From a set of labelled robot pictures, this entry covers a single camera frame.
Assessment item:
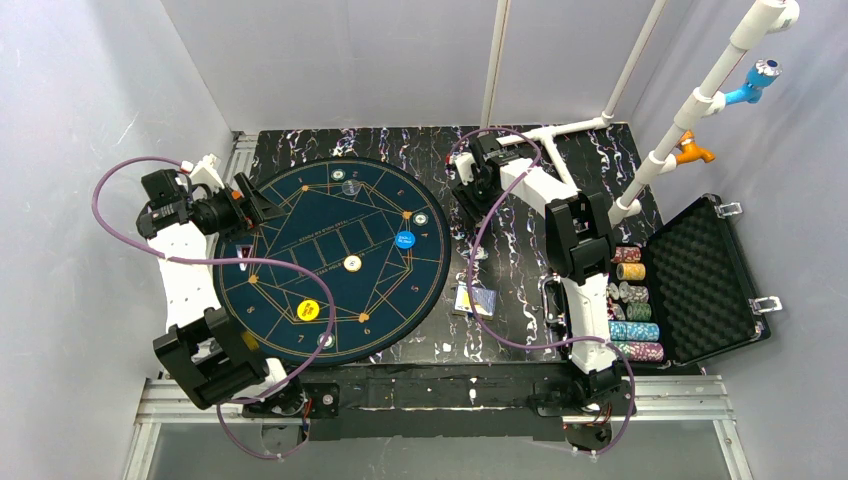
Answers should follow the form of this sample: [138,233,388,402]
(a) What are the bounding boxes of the green chip mat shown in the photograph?
[411,212,429,226]
[317,332,336,351]
[330,169,346,182]

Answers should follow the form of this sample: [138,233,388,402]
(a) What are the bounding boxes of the blue dealer button disc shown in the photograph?
[394,230,416,250]

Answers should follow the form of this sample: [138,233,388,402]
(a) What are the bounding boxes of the green chip mat top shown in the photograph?
[330,169,346,182]

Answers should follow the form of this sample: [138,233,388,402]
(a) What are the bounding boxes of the clear dealer button disc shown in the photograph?
[341,179,362,197]

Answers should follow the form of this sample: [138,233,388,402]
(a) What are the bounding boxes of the yellow dealer button disc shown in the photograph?
[296,299,321,322]

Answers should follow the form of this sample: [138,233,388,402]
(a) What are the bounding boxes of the green chip mat bottom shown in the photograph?
[317,332,336,351]

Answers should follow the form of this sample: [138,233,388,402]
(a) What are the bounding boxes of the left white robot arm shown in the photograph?
[136,169,288,410]

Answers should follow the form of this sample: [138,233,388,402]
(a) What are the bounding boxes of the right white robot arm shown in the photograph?
[446,129,616,374]

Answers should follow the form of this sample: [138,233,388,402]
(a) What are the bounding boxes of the playing card deck box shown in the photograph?
[453,283,497,320]

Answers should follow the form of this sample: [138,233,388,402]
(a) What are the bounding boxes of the round dark blue poker mat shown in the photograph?
[213,157,452,365]

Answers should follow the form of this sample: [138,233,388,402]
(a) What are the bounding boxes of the red chip stack in case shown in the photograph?
[611,246,642,264]

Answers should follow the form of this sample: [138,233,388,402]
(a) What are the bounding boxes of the yellow chip stack in case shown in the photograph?
[616,262,646,281]

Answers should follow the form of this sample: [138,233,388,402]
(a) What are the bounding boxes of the white chip stack in case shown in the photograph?
[607,282,650,303]

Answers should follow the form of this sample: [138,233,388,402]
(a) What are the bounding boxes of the blue chip stack in case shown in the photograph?
[608,321,660,342]

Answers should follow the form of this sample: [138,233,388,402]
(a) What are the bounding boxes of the green chip stack in case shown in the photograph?
[626,302,652,322]

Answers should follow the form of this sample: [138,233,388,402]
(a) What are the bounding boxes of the black poker chip case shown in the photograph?
[634,194,782,366]

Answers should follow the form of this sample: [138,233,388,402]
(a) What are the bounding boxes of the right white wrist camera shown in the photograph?
[448,152,476,185]

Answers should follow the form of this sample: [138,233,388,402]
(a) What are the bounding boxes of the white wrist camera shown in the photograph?
[448,152,476,185]
[189,154,225,191]

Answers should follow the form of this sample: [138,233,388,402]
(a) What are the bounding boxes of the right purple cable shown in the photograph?
[447,127,637,458]

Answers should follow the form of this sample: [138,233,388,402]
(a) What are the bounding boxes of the purple cable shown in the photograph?
[447,127,637,458]
[91,156,337,461]

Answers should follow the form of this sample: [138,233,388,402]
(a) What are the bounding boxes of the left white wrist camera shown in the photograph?
[189,154,225,191]

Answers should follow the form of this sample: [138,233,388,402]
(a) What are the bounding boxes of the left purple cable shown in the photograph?
[91,156,337,461]

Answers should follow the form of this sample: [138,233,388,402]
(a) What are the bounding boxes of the aluminium rail frame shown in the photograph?
[135,128,763,456]

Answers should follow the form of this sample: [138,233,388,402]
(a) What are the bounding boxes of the white pvc pipe frame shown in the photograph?
[480,1,801,225]

